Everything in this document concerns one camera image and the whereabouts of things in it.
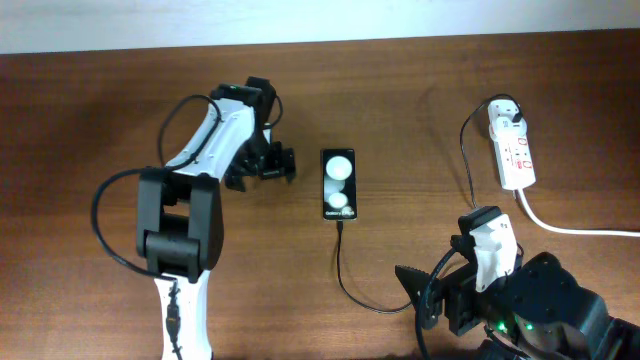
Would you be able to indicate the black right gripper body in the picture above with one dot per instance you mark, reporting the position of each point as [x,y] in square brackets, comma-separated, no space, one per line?
[460,283]

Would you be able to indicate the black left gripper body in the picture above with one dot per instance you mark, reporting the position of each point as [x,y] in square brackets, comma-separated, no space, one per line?
[261,155]

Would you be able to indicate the black smartphone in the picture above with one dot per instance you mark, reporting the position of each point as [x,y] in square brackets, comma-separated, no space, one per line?
[339,186]

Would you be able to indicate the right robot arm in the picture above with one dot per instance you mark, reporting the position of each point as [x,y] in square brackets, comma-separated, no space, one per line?
[539,309]

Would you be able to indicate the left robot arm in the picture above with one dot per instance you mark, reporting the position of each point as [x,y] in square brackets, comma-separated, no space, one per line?
[179,230]

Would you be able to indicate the white usb charger adapter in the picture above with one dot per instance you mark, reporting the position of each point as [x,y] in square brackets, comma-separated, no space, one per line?
[505,120]

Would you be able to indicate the white power strip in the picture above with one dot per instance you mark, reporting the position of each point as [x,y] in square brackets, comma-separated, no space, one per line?
[514,161]

